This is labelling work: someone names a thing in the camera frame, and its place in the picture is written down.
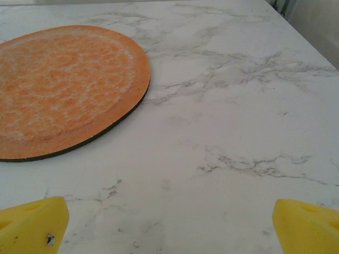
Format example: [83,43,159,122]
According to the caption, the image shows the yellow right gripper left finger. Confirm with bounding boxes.
[0,196,70,254]

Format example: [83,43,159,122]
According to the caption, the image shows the round orange coaster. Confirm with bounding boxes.
[0,25,151,163]

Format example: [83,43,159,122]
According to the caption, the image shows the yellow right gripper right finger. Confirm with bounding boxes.
[272,198,339,254]

